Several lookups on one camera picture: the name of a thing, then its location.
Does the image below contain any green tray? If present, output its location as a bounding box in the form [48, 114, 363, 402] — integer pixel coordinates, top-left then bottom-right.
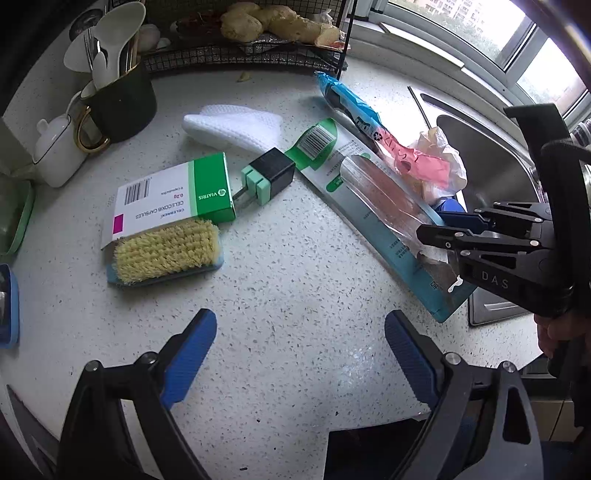
[0, 175, 35, 256]

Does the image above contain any white sugar jar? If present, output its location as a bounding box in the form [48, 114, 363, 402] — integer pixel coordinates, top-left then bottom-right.
[33, 92, 86, 188]

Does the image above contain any white folded cloth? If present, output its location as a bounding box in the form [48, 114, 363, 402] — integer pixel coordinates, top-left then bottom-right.
[181, 104, 283, 155]

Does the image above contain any ginger root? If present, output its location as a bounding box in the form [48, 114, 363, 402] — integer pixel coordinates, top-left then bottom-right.
[221, 2, 342, 47]

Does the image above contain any stainless steel sink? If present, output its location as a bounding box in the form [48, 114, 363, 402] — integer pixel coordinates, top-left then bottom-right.
[407, 85, 555, 328]

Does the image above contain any yellow bristle blue scrub brush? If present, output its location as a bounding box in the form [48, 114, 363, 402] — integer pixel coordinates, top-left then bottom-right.
[107, 218, 223, 287]

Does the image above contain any blue teapot tray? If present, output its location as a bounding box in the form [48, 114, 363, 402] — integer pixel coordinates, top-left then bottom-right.
[1, 264, 20, 349]

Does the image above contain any black green power adapter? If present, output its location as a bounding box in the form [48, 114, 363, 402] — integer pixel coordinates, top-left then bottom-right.
[232, 148, 296, 206]

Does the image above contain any black wire rack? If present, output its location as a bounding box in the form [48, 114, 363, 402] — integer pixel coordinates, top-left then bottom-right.
[141, 1, 356, 78]

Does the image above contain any blue plastic lid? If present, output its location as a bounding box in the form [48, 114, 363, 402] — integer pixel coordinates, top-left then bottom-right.
[434, 197, 467, 213]

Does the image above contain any toothbrush blister packaging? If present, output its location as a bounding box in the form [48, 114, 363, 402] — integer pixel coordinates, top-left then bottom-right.
[287, 118, 475, 323]

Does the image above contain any white spoon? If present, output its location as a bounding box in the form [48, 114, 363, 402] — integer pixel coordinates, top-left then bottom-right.
[92, 1, 146, 90]

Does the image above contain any white green medicine box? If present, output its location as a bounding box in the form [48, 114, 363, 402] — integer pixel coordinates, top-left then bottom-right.
[100, 152, 235, 249]

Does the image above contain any dark green utensil mug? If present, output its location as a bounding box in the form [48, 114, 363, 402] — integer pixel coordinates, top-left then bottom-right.
[74, 61, 157, 154]

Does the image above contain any person's right hand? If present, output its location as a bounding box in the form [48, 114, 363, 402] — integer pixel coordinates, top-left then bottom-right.
[534, 312, 590, 359]

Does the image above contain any blue pink plastic wrapper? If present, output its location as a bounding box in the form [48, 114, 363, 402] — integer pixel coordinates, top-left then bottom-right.
[314, 70, 454, 190]

